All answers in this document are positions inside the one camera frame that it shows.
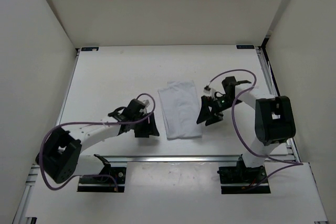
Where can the left blue corner label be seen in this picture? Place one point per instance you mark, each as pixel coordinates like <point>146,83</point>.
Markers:
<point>89,49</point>

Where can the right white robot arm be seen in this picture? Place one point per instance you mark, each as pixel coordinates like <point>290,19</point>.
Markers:
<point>273,124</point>

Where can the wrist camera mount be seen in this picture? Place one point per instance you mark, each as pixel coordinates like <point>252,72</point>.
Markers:
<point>208,90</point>
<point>146,103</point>

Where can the blue corner label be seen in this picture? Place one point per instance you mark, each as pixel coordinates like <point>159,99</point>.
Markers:
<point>245,47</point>
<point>89,49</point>

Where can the white skirt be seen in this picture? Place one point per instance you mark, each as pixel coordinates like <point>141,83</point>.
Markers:
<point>180,109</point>

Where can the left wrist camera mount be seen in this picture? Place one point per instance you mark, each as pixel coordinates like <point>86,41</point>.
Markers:
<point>146,103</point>

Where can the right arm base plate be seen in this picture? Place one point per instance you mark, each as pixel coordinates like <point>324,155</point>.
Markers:
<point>243,181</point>

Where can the right blue corner label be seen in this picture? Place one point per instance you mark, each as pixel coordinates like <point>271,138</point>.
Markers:
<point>245,47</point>

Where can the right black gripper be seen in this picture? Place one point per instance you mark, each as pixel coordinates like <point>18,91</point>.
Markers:
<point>215,116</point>

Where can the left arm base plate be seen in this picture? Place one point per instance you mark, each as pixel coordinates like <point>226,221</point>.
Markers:
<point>115,183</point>

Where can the front aluminium rail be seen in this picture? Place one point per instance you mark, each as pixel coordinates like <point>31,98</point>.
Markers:
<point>174,159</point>

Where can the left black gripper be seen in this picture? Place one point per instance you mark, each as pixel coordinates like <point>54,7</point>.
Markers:
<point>150,128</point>

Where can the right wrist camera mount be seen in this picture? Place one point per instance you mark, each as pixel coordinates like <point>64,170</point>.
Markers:
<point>208,90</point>

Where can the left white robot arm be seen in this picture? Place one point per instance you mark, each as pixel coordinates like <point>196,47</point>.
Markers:
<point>61,147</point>

